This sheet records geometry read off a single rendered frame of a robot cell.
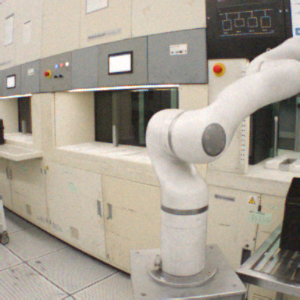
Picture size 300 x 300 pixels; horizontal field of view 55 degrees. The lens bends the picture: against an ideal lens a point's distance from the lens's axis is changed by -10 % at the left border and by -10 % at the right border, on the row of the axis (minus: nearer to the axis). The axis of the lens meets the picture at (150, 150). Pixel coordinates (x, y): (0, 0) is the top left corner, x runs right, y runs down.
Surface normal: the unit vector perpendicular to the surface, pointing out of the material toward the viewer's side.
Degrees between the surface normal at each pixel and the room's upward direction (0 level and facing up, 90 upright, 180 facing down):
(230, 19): 90
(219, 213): 90
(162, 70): 90
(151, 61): 90
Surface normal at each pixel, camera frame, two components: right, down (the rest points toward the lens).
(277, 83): -0.07, 0.40
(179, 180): -0.08, -0.78
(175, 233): -0.45, 0.14
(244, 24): -0.64, 0.13
